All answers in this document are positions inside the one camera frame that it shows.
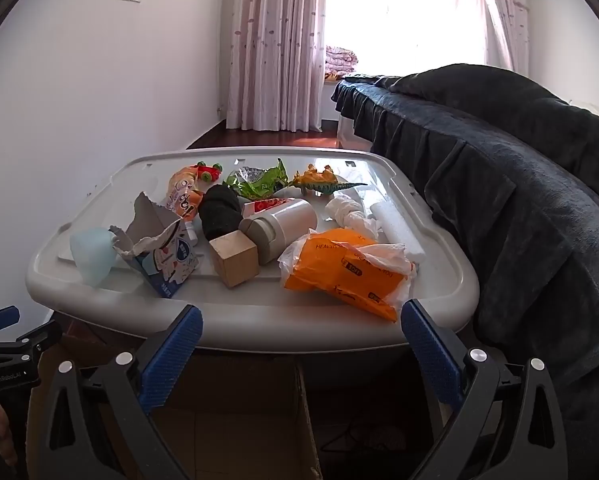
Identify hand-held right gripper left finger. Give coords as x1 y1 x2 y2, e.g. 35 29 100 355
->
27 304 204 480

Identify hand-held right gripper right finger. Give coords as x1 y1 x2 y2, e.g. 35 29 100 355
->
401 299 570 480

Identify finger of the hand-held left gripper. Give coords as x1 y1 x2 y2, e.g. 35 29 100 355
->
0 320 63 362
0 306 21 335

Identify cardboard box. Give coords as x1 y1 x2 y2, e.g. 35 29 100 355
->
27 335 450 480

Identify torn blue white carton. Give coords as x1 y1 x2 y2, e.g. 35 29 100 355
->
108 191 201 300

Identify small cardboard square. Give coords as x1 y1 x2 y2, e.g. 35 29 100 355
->
208 230 260 289

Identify orange plastic bag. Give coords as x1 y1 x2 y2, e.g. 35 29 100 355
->
278 227 417 323

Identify white foam roll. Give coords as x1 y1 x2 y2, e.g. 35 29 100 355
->
370 201 426 263

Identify orange snack packet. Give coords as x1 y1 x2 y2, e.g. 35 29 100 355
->
166 166 205 221

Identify white cylindrical bottle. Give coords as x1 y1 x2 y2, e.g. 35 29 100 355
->
238 198 319 266

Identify person's left hand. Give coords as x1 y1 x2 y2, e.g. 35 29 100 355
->
0 400 19 468

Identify grey plastic storage box lid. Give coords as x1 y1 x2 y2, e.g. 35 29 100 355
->
26 147 480 353

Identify black sock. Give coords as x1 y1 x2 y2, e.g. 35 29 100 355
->
198 184 244 241

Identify red white wrapper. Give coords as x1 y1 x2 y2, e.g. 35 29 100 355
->
244 197 293 216

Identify dark blue blanket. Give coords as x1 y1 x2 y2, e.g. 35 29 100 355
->
331 63 599 480

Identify red green toy car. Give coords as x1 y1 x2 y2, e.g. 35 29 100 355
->
190 160 224 183

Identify green foil wrapper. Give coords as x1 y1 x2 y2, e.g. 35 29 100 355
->
223 158 289 200

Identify orange green toy dinosaur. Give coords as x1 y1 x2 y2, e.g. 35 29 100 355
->
288 163 367 196

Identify folded pink quilts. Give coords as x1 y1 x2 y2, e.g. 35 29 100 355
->
324 45 357 81

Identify pink patterned curtain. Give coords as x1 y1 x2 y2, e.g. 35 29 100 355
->
226 0 327 132
474 0 530 73

